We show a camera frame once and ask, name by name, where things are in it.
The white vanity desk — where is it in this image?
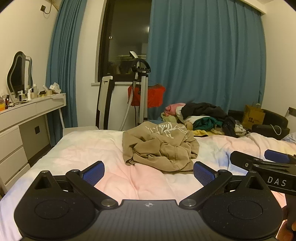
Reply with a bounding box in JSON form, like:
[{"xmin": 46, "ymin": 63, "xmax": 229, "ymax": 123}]
[{"xmin": 0, "ymin": 93, "xmax": 67, "ymax": 197}]

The wavy black-framed mirror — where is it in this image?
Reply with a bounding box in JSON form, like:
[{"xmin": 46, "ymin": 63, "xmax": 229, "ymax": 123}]
[{"xmin": 6, "ymin": 51, "xmax": 33, "ymax": 102}]

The red bucket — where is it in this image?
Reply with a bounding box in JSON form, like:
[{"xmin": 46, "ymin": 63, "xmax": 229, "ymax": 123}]
[{"xmin": 128, "ymin": 84, "xmax": 166, "ymax": 108}]

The pastel tie-dye duvet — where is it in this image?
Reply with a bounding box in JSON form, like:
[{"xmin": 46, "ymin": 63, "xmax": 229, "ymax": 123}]
[{"xmin": 0, "ymin": 128, "xmax": 296, "ymax": 234}]

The white tissue box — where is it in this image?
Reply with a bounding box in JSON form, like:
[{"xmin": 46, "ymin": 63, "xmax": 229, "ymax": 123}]
[{"xmin": 49, "ymin": 82, "xmax": 61, "ymax": 94}]

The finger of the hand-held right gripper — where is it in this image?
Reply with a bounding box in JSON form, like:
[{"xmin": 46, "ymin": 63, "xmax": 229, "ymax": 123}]
[
  {"xmin": 264, "ymin": 149, "xmax": 296, "ymax": 164},
  {"xmin": 230, "ymin": 151, "xmax": 296, "ymax": 172}
]

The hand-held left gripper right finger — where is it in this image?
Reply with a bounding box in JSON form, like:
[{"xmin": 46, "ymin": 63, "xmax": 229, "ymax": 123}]
[{"xmin": 179, "ymin": 161, "xmax": 266, "ymax": 208}]

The wide blue curtain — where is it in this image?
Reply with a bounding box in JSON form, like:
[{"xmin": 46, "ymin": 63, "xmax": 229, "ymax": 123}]
[{"xmin": 147, "ymin": 0, "xmax": 266, "ymax": 121}]

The person's right hand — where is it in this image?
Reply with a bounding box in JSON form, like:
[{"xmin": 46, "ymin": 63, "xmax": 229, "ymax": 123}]
[{"xmin": 277, "ymin": 206, "xmax": 296, "ymax": 241}]

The white and black chair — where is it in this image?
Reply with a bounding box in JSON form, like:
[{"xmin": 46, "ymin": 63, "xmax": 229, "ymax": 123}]
[{"xmin": 62, "ymin": 76, "xmax": 114, "ymax": 139}]

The pile of clothes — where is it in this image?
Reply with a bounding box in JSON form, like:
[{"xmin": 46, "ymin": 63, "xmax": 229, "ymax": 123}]
[{"xmin": 161, "ymin": 101, "xmax": 250, "ymax": 138}]

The beige hoodie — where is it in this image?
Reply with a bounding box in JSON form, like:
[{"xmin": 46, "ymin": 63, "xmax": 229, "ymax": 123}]
[{"xmin": 122, "ymin": 121, "xmax": 200, "ymax": 174}]

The dark window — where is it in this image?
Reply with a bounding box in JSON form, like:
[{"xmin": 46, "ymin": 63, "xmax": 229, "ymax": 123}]
[{"xmin": 98, "ymin": 0, "xmax": 152, "ymax": 82}]

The yellow paper bag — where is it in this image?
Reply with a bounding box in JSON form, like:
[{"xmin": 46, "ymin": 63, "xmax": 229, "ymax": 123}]
[{"xmin": 242, "ymin": 102, "xmax": 265, "ymax": 129}]

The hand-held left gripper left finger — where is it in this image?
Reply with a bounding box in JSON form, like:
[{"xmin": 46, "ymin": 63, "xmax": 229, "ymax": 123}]
[{"xmin": 33, "ymin": 161, "xmax": 119, "ymax": 209}]

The row of cosmetic bottles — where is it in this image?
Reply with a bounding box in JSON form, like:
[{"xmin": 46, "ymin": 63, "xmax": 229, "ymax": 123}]
[{"xmin": 0, "ymin": 83, "xmax": 48, "ymax": 109}]

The black sofa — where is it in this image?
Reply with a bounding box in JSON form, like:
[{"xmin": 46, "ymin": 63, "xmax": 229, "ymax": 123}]
[{"xmin": 228, "ymin": 109, "xmax": 290, "ymax": 141}]

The narrow blue curtain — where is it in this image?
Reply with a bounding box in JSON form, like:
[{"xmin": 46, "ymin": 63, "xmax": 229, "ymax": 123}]
[{"xmin": 45, "ymin": 0, "xmax": 88, "ymax": 147}]

